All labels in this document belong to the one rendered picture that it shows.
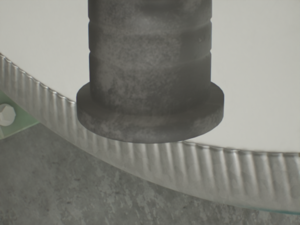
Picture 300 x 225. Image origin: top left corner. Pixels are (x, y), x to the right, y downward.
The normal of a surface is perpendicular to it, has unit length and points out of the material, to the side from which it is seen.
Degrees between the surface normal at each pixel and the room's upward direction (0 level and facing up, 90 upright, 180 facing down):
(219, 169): 90
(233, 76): 90
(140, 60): 54
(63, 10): 90
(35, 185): 0
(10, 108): 0
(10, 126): 0
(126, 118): 63
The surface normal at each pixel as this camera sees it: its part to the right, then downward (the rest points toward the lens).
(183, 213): 0.62, -0.14
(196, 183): -0.69, 0.36
